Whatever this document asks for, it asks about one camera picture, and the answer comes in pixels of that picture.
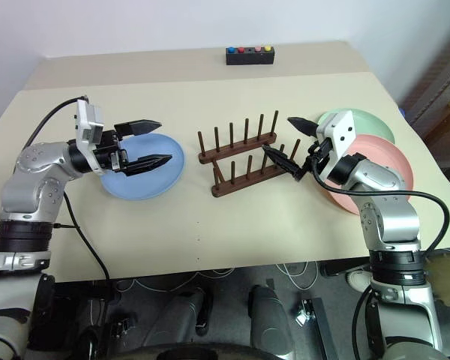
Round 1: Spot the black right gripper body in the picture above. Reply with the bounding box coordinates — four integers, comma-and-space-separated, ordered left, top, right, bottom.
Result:
302, 137, 334, 174

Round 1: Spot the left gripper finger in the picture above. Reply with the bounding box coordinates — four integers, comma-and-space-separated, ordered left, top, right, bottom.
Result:
114, 118, 163, 137
124, 153, 173, 178

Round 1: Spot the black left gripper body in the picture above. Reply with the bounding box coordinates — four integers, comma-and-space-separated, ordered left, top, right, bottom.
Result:
93, 129, 131, 176

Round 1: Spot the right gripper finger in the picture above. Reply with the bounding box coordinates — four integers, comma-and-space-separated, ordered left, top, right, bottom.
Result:
286, 116, 319, 138
261, 144, 309, 182

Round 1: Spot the blue plate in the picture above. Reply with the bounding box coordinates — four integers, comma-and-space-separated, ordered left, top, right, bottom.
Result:
99, 132, 186, 202

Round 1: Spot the brown wooden dish rack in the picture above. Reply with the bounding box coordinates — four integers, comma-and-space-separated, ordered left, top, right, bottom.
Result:
196, 109, 303, 198

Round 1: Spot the green plate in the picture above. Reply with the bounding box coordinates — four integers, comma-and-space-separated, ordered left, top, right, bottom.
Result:
316, 107, 396, 146

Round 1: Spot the pink red plate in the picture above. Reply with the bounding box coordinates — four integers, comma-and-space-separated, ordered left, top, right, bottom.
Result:
320, 133, 415, 217

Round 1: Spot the black button box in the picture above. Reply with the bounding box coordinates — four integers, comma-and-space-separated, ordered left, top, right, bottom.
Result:
224, 46, 275, 67

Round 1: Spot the brown wooden cabinet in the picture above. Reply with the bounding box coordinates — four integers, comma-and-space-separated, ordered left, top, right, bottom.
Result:
421, 97, 450, 179

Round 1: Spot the white shoe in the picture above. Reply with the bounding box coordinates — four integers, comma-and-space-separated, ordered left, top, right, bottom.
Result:
346, 270, 373, 292

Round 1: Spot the small caster wheel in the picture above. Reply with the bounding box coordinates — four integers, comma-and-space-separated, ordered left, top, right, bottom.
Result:
295, 299, 313, 326

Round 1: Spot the dark grey rounded shell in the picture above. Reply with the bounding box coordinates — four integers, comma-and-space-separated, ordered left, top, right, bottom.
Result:
142, 287, 215, 348
248, 284, 299, 360

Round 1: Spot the black metal bar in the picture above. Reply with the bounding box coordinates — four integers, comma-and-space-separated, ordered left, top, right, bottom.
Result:
301, 298, 339, 360

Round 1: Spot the olive yellow object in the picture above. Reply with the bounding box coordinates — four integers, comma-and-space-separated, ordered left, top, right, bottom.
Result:
423, 247, 450, 305

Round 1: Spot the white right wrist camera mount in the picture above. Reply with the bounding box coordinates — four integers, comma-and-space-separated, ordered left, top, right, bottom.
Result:
316, 109, 356, 183

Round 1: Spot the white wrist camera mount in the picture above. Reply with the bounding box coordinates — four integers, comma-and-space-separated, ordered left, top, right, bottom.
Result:
73, 97, 106, 176
316, 109, 356, 183

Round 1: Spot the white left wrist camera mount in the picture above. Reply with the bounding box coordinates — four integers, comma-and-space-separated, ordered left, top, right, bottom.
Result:
73, 97, 106, 176

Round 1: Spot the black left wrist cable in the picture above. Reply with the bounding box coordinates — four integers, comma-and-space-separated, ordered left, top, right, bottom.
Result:
24, 95, 89, 147

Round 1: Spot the thin black hanging cable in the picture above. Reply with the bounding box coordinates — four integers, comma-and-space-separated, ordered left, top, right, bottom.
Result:
53, 193, 112, 297

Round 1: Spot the white floor cable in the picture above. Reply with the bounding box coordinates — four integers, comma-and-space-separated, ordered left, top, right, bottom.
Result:
114, 261, 323, 301

